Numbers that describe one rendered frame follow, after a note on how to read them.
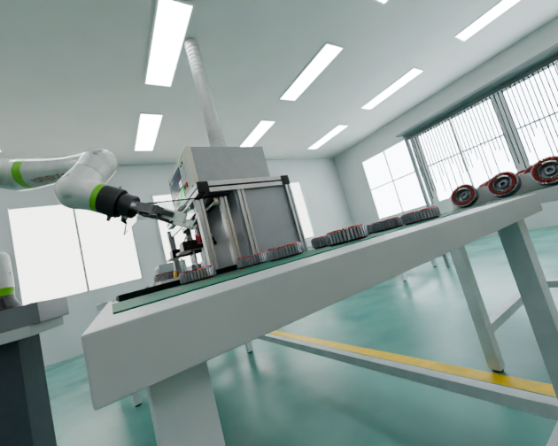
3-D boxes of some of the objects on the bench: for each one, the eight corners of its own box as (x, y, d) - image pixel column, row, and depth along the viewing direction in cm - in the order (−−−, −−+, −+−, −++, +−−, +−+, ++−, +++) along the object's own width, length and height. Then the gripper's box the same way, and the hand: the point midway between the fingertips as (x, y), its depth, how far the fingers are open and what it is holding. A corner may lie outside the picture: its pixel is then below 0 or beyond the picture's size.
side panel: (255, 265, 110) (236, 188, 113) (252, 265, 112) (234, 191, 116) (308, 249, 125) (290, 184, 129) (305, 250, 128) (287, 186, 131)
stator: (177, 287, 80) (174, 274, 80) (184, 283, 91) (182, 272, 91) (215, 276, 82) (212, 264, 82) (218, 274, 93) (215, 264, 93)
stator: (377, 234, 69) (373, 220, 70) (337, 245, 67) (333, 230, 67) (357, 239, 80) (353, 226, 80) (321, 248, 78) (318, 235, 78)
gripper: (133, 221, 98) (192, 237, 100) (98, 206, 74) (178, 227, 76) (140, 202, 99) (198, 218, 101) (109, 181, 75) (186, 203, 77)
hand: (186, 221), depth 88 cm, fingers open, 13 cm apart
